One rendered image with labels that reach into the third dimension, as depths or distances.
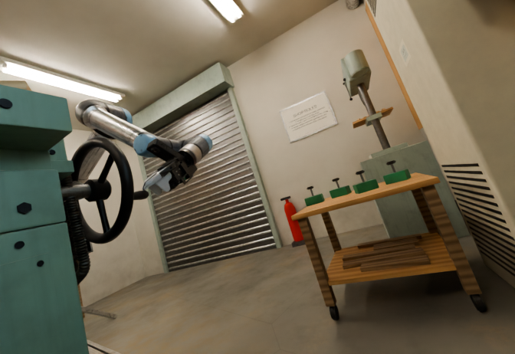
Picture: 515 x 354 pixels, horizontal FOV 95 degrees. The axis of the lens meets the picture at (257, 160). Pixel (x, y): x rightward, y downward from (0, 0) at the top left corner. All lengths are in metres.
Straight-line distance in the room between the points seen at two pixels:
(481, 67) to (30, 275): 1.30
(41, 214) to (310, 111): 2.93
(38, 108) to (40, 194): 0.13
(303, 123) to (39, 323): 2.95
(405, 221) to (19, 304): 2.04
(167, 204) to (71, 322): 3.82
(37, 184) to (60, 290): 0.16
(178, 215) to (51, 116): 3.74
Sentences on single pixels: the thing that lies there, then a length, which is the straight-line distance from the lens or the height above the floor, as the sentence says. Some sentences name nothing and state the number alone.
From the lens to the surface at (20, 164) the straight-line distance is 0.52.
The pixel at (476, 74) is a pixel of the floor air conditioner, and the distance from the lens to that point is 1.17.
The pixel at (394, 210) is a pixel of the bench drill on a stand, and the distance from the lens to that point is 2.10.
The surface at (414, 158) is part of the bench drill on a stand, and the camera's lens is 2.10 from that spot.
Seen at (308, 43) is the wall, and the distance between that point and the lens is 3.48.
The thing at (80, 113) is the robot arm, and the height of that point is 1.16.
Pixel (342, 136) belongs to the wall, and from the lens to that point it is 3.05.
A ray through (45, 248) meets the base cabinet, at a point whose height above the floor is 0.68.
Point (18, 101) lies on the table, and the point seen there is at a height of 0.88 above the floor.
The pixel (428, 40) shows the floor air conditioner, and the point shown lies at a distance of 1.19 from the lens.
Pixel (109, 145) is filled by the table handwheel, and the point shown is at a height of 0.90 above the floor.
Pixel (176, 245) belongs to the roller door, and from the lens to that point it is 4.28.
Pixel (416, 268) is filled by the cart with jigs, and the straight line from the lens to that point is 1.29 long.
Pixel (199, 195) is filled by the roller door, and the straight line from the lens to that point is 3.82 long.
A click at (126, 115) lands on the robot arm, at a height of 1.20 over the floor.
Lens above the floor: 0.65
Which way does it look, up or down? 9 degrees up
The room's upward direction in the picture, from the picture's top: 18 degrees counter-clockwise
